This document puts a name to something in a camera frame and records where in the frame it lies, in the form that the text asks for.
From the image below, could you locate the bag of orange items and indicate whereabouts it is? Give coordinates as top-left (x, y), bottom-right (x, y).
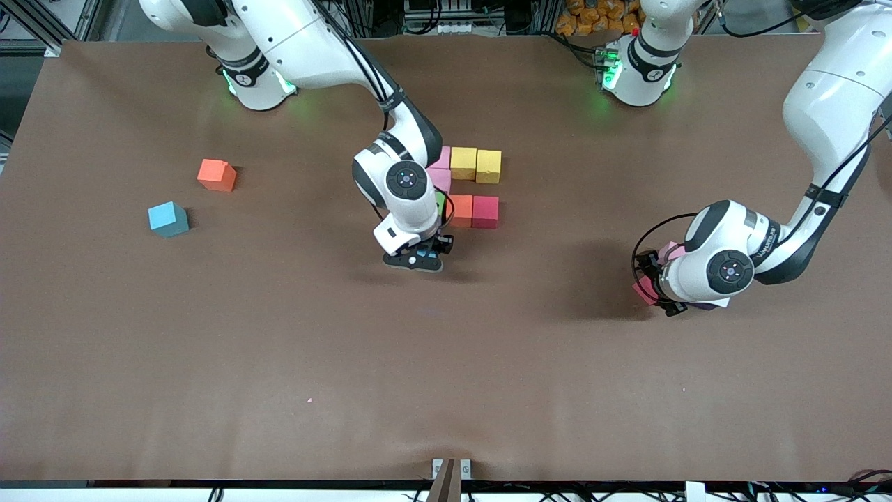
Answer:
top-left (555, 0), bottom-right (645, 37)

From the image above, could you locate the brown table cover sheet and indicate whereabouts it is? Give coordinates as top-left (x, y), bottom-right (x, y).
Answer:
top-left (0, 33), bottom-right (892, 483)

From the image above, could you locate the yellow foam cube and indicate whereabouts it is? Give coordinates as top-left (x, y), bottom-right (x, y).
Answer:
top-left (476, 149), bottom-right (502, 185)
top-left (450, 146), bottom-right (478, 181)

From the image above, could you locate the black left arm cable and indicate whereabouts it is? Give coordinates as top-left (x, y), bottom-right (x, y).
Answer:
top-left (631, 115), bottom-right (892, 294)

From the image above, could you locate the metal bracket with brown stick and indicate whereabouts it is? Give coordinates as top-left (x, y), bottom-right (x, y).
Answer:
top-left (426, 457), bottom-right (472, 502)

